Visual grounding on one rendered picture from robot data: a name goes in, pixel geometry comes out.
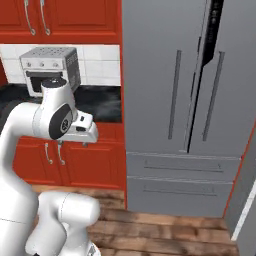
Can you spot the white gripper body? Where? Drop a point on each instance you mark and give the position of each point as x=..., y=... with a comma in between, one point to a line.
x=85, y=136

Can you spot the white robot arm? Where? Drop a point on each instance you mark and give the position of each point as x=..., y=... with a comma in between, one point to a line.
x=20, y=173

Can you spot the silver toaster oven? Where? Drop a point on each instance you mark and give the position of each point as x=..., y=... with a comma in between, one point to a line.
x=50, y=63

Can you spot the red base cupboard door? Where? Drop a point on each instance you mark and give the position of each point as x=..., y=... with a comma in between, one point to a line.
x=31, y=166
x=95, y=165

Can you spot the grey steel fridge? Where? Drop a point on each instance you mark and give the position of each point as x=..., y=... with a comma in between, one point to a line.
x=156, y=100

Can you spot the red wall cupboard door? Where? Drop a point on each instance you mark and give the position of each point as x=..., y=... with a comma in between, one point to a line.
x=83, y=16
x=11, y=16

